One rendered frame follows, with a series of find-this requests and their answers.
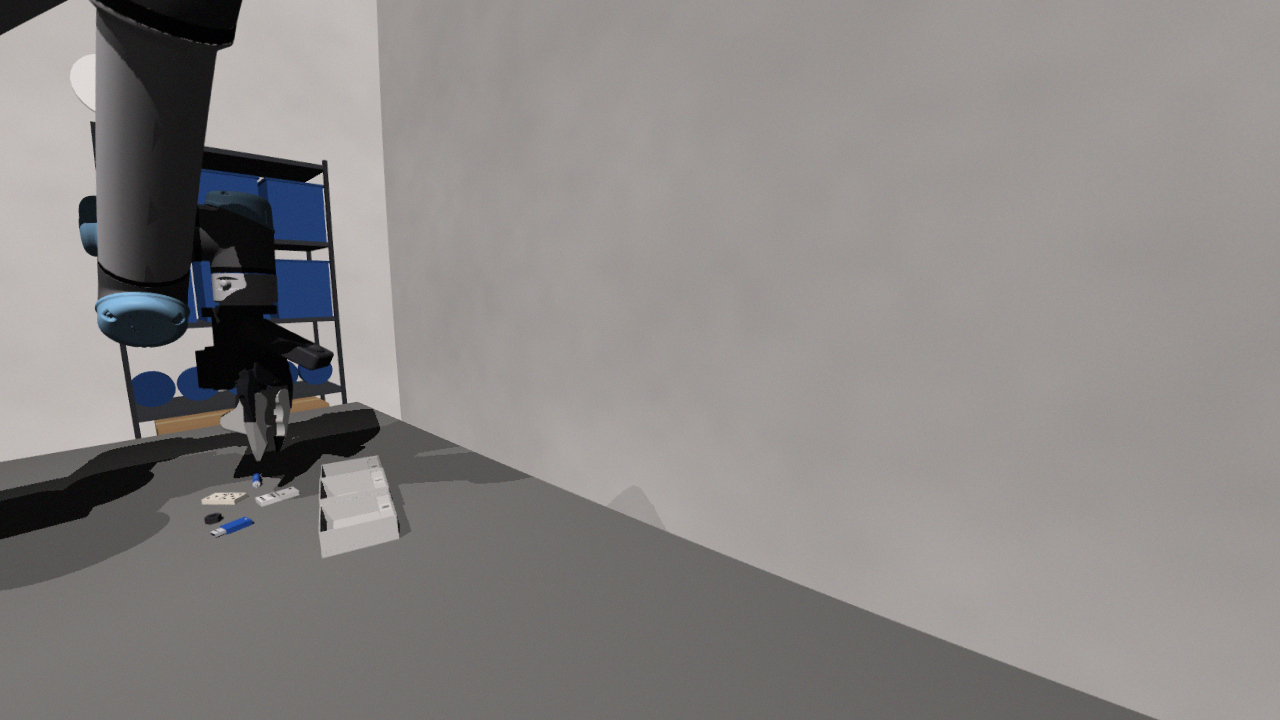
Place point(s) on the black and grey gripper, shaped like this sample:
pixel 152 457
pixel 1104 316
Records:
pixel 235 361

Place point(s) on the blue usb stick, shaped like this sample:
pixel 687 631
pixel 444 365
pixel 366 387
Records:
pixel 233 526

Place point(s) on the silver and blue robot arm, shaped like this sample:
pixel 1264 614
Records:
pixel 152 98

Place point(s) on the white rack of bins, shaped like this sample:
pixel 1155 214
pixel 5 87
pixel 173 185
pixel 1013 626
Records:
pixel 345 511

